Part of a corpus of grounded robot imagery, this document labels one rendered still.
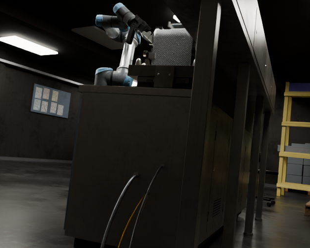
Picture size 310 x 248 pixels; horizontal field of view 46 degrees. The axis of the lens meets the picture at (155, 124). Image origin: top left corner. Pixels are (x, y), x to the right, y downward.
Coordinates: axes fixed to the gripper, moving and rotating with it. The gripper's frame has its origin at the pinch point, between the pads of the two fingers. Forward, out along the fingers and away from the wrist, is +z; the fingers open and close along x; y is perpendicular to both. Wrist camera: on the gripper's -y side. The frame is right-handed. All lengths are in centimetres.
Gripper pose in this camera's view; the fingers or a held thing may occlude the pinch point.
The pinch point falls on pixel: (150, 44)
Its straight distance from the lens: 227.1
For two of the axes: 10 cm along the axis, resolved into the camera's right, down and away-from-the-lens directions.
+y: 6.8, -7.1, -1.7
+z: 6.4, 6.9, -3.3
